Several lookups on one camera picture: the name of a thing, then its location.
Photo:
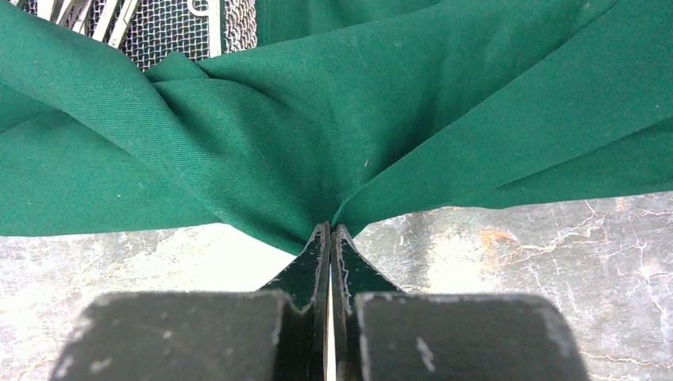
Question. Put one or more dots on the wire mesh instrument tray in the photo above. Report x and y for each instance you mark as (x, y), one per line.
(146, 31)

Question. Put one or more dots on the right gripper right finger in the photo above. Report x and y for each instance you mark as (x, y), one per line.
(351, 274)

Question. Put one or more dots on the green surgical drape cloth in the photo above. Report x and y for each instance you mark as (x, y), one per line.
(346, 111)

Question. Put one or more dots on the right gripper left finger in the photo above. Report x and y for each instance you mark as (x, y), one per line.
(301, 352)

